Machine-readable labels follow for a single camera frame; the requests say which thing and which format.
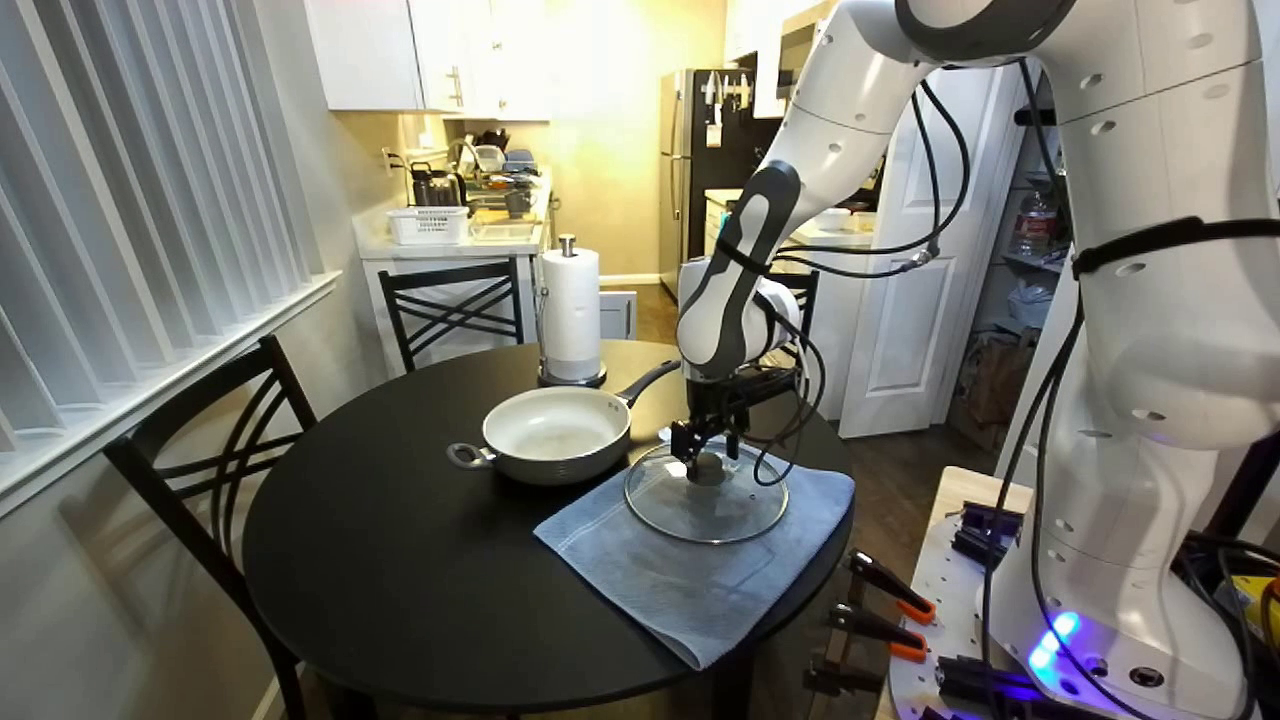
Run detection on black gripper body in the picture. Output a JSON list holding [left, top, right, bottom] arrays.
[[683, 370, 804, 438]]

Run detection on glass lid with grey knob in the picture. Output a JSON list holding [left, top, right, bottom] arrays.
[[620, 444, 795, 551]]

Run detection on grey pan with white interior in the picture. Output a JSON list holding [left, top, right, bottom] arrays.
[[443, 357, 683, 487]]

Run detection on black metal chair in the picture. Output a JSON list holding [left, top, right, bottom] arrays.
[[101, 332, 325, 720], [377, 258, 526, 375], [765, 264, 819, 397]]

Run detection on light blue cloth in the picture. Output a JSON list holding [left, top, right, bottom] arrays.
[[532, 420, 861, 674]]

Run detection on white paper towel roll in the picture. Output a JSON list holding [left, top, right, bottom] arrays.
[[537, 249, 606, 371]]

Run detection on white panel door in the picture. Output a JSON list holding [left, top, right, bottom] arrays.
[[836, 63, 1033, 444]]

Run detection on black and steel refrigerator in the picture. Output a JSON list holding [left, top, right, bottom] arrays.
[[654, 63, 789, 291]]

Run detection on white perforated base board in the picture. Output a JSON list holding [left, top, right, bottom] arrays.
[[874, 461, 1057, 720]]

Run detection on brown paper bag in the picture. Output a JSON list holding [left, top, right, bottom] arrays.
[[952, 330, 1036, 454]]

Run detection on black clamp block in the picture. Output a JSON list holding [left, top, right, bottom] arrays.
[[946, 502, 1026, 571]]

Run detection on white kitchen cart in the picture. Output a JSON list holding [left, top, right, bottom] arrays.
[[353, 196, 552, 375]]

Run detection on dark countertop appliance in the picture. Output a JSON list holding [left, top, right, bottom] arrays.
[[405, 125, 542, 224]]

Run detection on cluttered storage shelf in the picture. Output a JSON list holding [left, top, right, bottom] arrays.
[[952, 117, 1072, 454]]

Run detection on clear plastic container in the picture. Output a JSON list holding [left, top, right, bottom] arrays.
[[387, 200, 470, 252]]

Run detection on white upper cabinets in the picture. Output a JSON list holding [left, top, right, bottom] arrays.
[[300, 0, 554, 129]]

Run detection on white vertical window blinds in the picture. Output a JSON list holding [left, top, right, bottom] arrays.
[[0, 0, 333, 466]]

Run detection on white wall vent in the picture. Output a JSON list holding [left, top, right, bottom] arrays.
[[596, 289, 641, 345]]

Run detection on orange handled black clamp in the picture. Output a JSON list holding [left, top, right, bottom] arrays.
[[825, 602, 931, 668], [847, 550, 939, 628]]

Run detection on black base cable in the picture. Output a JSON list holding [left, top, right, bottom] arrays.
[[979, 213, 1280, 720]]

